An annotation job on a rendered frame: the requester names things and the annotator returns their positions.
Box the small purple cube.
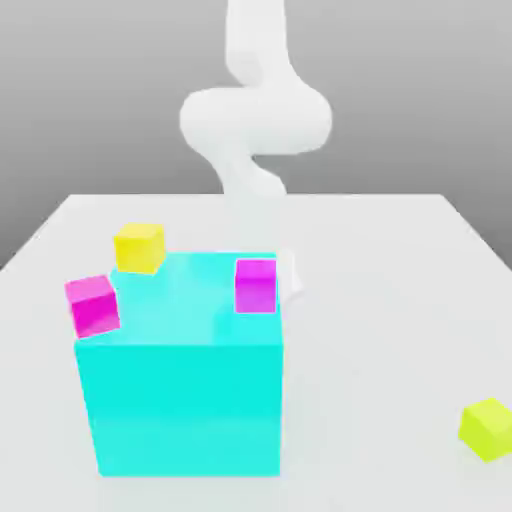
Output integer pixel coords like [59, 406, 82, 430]
[234, 258, 278, 315]

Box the small yellow cube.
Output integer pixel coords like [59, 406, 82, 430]
[113, 222, 166, 276]

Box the small pink cube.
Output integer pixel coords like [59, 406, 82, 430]
[63, 274, 122, 340]

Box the small lime cube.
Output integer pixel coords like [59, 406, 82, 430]
[457, 396, 512, 464]

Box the large cyan box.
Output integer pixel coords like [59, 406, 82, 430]
[73, 250, 284, 479]

